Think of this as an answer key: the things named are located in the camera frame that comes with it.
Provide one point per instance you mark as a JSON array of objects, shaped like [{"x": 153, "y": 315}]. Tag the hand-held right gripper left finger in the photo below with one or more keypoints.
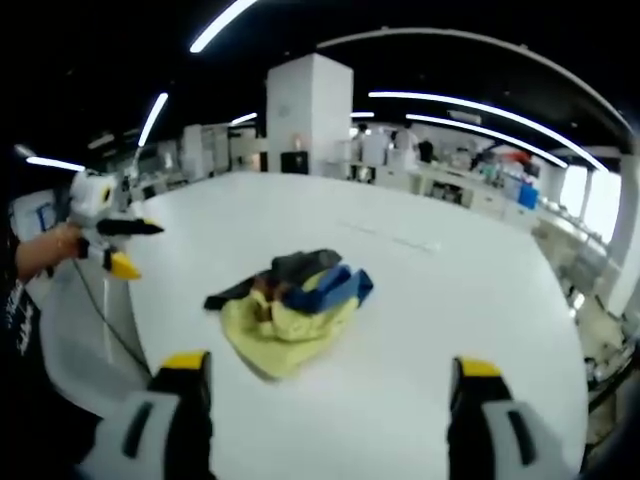
[{"x": 150, "y": 425}]

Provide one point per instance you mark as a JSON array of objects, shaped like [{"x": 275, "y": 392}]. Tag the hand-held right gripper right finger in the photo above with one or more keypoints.
[{"x": 505, "y": 430}]

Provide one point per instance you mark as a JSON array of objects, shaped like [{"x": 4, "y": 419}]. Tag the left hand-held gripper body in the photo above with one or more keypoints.
[{"x": 90, "y": 192}]

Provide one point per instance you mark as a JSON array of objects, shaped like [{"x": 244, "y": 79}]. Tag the yellow blue black garment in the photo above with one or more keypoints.
[{"x": 295, "y": 312}]

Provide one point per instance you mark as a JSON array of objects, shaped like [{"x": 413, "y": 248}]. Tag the person's left hand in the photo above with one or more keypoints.
[{"x": 67, "y": 241}]

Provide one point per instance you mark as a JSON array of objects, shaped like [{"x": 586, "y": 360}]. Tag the long ceiling light strip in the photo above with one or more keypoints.
[
  {"x": 152, "y": 120},
  {"x": 220, "y": 27},
  {"x": 490, "y": 134},
  {"x": 55, "y": 163},
  {"x": 490, "y": 112}
]

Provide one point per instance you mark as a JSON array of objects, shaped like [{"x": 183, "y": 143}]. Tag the blue framed board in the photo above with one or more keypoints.
[{"x": 47, "y": 216}]

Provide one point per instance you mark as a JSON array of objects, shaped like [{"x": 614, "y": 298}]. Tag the short ceiling light strip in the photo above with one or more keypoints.
[{"x": 244, "y": 119}]

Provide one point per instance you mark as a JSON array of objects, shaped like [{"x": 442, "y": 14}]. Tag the black box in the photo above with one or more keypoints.
[{"x": 294, "y": 162}]

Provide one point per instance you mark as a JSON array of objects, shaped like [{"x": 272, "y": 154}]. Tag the white square pillar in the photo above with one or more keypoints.
[{"x": 309, "y": 112}]

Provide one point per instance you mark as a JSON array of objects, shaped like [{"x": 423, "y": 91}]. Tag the blue storage bin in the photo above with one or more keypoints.
[{"x": 528, "y": 195}]

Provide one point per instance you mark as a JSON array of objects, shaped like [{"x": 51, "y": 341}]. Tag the bright window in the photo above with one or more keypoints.
[{"x": 597, "y": 200}]

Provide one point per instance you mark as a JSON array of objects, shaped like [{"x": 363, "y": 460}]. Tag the white workbench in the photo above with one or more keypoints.
[{"x": 450, "y": 187}]

